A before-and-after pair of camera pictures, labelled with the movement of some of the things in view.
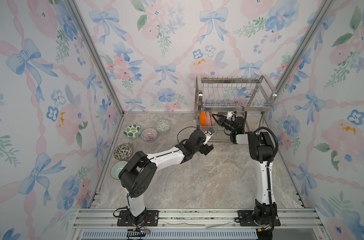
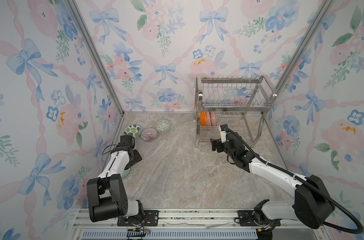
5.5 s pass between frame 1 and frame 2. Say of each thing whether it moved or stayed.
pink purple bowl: stayed
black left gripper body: moved
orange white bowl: stayed
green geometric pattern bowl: stayed
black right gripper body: moved
